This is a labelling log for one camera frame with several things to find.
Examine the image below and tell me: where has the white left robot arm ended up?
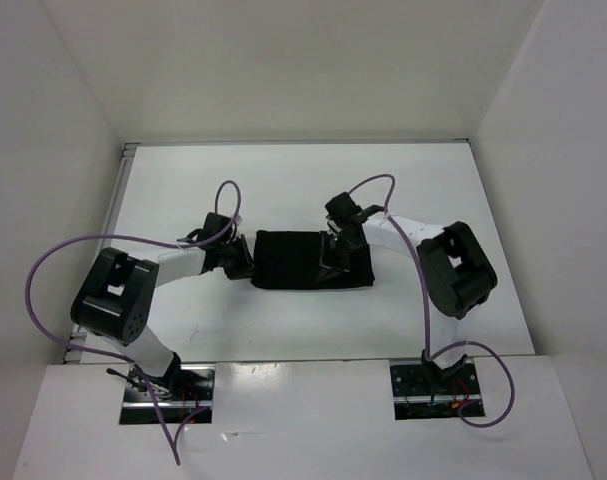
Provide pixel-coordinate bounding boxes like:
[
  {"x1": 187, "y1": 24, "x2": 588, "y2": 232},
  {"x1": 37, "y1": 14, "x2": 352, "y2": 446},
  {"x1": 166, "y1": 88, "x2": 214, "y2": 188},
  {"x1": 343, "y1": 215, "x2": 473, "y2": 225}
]
[{"x1": 70, "y1": 234, "x2": 254, "y2": 400}]

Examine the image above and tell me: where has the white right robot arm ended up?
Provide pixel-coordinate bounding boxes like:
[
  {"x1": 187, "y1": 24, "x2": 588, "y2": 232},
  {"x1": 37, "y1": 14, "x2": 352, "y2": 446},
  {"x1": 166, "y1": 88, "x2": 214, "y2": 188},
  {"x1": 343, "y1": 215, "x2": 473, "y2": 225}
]
[{"x1": 316, "y1": 205, "x2": 498, "y2": 320}]

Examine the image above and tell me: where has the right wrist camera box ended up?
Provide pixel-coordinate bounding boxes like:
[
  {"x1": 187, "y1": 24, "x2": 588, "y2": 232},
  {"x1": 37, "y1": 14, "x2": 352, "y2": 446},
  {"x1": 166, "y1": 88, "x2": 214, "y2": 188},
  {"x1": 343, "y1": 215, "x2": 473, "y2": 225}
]
[{"x1": 325, "y1": 192, "x2": 362, "y2": 229}]

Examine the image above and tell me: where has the purple cable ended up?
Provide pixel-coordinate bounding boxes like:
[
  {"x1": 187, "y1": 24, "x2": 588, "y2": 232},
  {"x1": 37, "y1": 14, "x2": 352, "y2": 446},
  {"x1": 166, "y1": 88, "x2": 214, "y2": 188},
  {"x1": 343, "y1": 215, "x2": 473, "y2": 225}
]
[
  {"x1": 347, "y1": 173, "x2": 517, "y2": 429},
  {"x1": 25, "y1": 179, "x2": 244, "y2": 467}
]

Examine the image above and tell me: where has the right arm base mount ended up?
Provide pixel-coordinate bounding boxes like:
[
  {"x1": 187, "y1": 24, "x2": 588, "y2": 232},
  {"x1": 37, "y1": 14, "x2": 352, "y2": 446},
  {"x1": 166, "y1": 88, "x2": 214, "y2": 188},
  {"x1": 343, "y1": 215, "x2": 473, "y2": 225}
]
[{"x1": 389, "y1": 360, "x2": 485, "y2": 421}]

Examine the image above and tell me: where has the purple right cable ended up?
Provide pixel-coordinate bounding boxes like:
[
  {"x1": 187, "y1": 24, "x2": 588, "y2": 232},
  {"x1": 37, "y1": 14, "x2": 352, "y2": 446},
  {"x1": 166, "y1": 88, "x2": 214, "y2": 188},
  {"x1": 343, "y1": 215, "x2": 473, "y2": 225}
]
[{"x1": 347, "y1": 173, "x2": 517, "y2": 429}]

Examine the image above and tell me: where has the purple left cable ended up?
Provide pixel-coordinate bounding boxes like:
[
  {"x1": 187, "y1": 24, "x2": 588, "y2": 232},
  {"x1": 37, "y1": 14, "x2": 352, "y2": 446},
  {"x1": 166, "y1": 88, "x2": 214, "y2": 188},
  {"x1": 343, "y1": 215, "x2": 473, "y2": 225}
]
[{"x1": 25, "y1": 179, "x2": 244, "y2": 467}]

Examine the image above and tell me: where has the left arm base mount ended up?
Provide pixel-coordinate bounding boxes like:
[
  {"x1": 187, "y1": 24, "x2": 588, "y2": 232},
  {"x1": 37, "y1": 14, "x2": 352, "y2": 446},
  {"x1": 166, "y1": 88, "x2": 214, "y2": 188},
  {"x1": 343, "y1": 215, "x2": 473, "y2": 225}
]
[{"x1": 106, "y1": 364, "x2": 216, "y2": 426}]

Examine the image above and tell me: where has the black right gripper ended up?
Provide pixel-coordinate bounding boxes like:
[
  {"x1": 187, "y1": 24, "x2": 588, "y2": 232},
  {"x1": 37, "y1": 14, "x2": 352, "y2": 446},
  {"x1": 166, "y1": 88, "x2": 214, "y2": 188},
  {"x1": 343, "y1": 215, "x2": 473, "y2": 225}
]
[{"x1": 314, "y1": 230, "x2": 361, "y2": 283}]

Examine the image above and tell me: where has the black skirt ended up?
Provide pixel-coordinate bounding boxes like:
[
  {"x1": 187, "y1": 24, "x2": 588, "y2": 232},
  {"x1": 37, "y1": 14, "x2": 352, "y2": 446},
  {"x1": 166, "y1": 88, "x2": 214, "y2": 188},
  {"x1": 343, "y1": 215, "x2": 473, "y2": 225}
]
[{"x1": 251, "y1": 230, "x2": 375, "y2": 291}]

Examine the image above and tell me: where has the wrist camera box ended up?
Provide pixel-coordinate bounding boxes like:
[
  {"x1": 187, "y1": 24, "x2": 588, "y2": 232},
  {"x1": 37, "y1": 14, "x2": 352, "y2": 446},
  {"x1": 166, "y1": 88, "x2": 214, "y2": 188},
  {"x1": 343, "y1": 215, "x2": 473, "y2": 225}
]
[
  {"x1": 197, "y1": 212, "x2": 242, "y2": 248},
  {"x1": 325, "y1": 192, "x2": 362, "y2": 229}
]

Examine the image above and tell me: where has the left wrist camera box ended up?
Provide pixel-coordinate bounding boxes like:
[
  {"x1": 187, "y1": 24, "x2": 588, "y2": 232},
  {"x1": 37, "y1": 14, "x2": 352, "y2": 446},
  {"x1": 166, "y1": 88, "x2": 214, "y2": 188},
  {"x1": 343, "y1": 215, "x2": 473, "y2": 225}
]
[{"x1": 197, "y1": 212, "x2": 242, "y2": 248}]

